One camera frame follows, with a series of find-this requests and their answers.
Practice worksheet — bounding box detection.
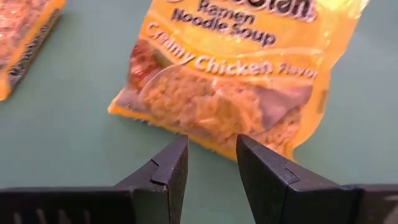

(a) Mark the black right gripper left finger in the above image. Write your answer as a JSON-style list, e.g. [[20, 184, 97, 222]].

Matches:
[[113, 133, 190, 224]]

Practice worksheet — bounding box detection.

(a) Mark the yellow creamy chicken noodle pack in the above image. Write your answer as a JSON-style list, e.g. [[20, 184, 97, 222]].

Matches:
[[107, 0, 371, 162]]

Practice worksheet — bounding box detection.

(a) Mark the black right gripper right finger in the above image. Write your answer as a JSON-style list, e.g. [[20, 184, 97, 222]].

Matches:
[[235, 133, 358, 224]]

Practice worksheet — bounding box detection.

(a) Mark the orange spicy Maruchan noodle pack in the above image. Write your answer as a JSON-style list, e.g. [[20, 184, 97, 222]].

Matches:
[[0, 0, 67, 102]]

